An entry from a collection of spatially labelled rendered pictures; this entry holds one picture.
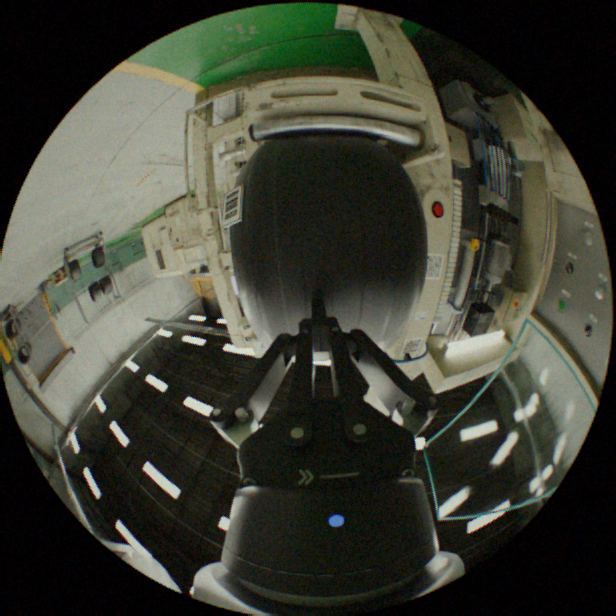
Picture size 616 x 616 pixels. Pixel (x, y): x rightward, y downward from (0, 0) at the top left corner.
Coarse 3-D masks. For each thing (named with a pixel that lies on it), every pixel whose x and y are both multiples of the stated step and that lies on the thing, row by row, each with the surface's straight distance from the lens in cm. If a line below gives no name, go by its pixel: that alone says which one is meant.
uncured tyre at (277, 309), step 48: (288, 144) 32; (336, 144) 31; (288, 192) 23; (336, 192) 23; (384, 192) 25; (240, 240) 24; (288, 240) 21; (336, 240) 21; (384, 240) 22; (240, 288) 27; (288, 288) 22; (336, 288) 22; (384, 288) 24; (384, 336) 30
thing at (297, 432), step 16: (304, 336) 15; (304, 352) 13; (304, 368) 12; (304, 384) 10; (288, 400) 9; (304, 400) 9; (288, 416) 8; (304, 416) 8; (288, 432) 8; (304, 432) 8; (304, 448) 8
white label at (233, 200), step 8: (232, 192) 28; (240, 192) 26; (224, 200) 28; (232, 200) 27; (240, 200) 25; (224, 208) 28; (232, 208) 26; (240, 208) 25; (224, 216) 27; (232, 216) 25; (240, 216) 24; (224, 224) 26; (232, 224) 25
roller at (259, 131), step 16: (256, 128) 39; (272, 128) 39; (288, 128) 39; (304, 128) 39; (320, 128) 39; (336, 128) 39; (352, 128) 40; (368, 128) 40; (384, 128) 42; (400, 128) 43; (416, 144) 46
